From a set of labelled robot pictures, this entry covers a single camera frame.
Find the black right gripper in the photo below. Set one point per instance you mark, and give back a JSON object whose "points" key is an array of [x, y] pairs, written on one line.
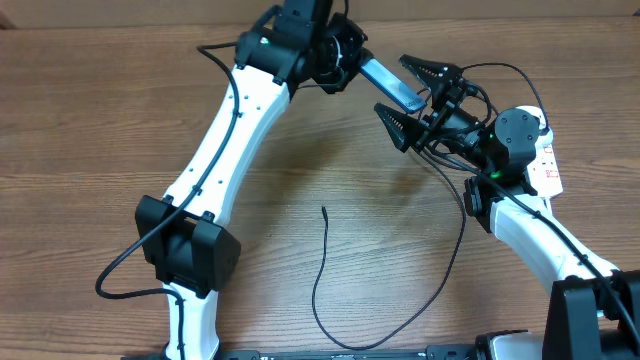
{"points": [[417, 127]]}

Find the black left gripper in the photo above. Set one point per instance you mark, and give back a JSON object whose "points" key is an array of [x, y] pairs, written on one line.
{"points": [[354, 54]]}

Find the blue Galaxy smartphone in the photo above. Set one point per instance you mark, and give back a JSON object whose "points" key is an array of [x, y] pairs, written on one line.
{"points": [[390, 85]]}

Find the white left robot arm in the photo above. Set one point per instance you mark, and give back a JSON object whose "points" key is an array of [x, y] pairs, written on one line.
{"points": [[183, 234]]}

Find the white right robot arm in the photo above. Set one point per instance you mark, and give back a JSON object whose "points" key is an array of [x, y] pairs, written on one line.
{"points": [[593, 309]]}

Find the white power strip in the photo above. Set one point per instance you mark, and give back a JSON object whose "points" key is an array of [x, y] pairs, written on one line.
{"points": [[543, 173]]}

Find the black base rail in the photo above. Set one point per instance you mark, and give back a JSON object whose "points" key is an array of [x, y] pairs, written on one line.
{"points": [[431, 352]]}

